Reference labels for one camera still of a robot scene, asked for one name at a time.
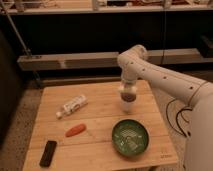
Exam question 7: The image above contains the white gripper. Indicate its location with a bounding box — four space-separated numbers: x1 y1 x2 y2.
119 80 137 102

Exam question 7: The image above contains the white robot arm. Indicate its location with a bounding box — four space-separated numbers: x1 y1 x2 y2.
117 45 213 171

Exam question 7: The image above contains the low wooden shelf bench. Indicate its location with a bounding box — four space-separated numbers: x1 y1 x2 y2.
17 48 213 71

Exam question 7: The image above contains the white plastic bottle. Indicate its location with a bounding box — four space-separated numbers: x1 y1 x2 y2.
56 95 87 119

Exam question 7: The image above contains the green ribbed bowl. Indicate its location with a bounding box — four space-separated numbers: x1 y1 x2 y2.
112 119 149 157

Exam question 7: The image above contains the orange carrot toy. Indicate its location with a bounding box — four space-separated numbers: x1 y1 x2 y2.
65 124 86 137

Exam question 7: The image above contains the black remote control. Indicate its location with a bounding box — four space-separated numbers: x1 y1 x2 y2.
39 141 57 167

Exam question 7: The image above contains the metal tripod leg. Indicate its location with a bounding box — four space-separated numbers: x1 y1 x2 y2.
0 0 39 59

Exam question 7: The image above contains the black cable on floor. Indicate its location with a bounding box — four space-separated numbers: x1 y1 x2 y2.
166 97 194 139

